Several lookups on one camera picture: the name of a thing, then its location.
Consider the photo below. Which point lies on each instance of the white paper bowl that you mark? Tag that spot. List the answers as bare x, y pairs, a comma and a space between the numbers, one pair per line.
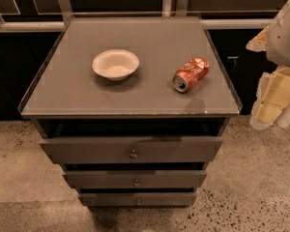
115, 64

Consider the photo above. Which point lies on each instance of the crushed orange soda can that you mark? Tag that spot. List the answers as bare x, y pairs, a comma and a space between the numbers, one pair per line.
190, 74

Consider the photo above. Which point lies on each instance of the grey middle drawer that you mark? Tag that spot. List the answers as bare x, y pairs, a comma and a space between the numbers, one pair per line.
135, 179

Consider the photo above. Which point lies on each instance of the metal railing frame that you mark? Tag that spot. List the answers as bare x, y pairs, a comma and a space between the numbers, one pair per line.
53, 15

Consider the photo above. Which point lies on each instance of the grey bottom drawer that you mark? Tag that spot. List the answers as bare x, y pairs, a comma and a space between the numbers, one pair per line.
139, 199

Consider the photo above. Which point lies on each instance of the grey drawer cabinet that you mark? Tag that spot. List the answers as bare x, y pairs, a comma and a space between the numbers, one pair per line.
67, 99

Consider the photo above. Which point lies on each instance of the grey drawer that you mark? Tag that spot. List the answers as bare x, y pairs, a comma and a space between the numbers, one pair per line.
135, 179
139, 199
77, 150

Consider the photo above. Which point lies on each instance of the grey top drawer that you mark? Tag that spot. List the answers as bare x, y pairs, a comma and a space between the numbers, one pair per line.
77, 150

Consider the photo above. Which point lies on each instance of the padded gripper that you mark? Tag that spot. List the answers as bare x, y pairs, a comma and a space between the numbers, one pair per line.
284, 44

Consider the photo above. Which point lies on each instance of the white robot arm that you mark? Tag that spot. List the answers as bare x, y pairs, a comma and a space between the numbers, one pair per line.
275, 39

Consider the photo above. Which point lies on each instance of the white cylindrical post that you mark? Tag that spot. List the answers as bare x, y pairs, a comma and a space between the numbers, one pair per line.
284, 119

